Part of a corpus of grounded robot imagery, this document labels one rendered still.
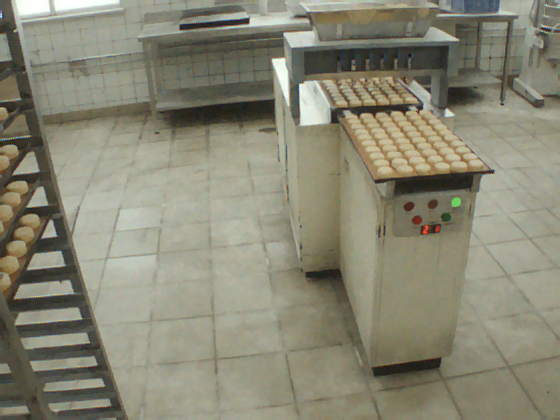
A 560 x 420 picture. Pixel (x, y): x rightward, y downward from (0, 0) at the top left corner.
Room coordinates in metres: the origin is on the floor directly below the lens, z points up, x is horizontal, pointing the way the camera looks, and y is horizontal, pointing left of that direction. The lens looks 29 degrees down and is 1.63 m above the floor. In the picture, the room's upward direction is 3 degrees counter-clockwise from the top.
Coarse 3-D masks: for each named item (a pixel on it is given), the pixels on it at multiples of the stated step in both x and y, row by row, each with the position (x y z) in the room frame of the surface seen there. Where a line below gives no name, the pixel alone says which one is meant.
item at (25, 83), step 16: (0, 0) 1.13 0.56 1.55; (16, 16) 1.15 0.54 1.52; (16, 32) 1.14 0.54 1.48; (16, 48) 1.14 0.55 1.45; (32, 80) 1.16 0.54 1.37; (32, 96) 1.14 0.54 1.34; (32, 128) 1.13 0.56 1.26; (48, 160) 1.14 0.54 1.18; (48, 192) 1.13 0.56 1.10; (64, 224) 1.14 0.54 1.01; (64, 256) 1.13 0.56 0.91; (80, 272) 1.15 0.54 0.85; (80, 288) 1.14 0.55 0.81; (96, 336) 1.14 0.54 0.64; (112, 384) 1.14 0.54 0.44; (112, 400) 1.13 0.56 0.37
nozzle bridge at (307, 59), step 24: (288, 48) 2.29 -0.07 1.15; (312, 48) 2.18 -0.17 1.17; (336, 48) 2.19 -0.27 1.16; (360, 48) 2.28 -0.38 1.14; (384, 48) 2.29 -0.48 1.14; (408, 48) 2.29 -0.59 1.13; (432, 48) 2.30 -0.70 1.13; (456, 48) 2.22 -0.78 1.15; (288, 72) 2.34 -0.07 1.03; (312, 72) 2.26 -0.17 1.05; (336, 72) 2.24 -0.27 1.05; (360, 72) 2.23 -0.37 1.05; (384, 72) 2.24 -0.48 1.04; (408, 72) 2.24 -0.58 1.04; (432, 72) 2.25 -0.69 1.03; (456, 72) 2.22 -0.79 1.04; (432, 96) 2.42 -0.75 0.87
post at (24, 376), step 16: (0, 288) 0.72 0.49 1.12; (0, 304) 0.70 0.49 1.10; (0, 320) 0.69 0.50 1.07; (0, 336) 0.69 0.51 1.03; (16, 336) 0.71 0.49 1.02; (16, 352) 0.69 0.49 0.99; (16, 368) 0.69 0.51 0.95; (32, 368) 0.72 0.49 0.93; (32, 384) 0.69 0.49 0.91; (32, 400) 0.69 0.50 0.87; (32, 416) 0.69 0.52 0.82; (48, 416) 0.70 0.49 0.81
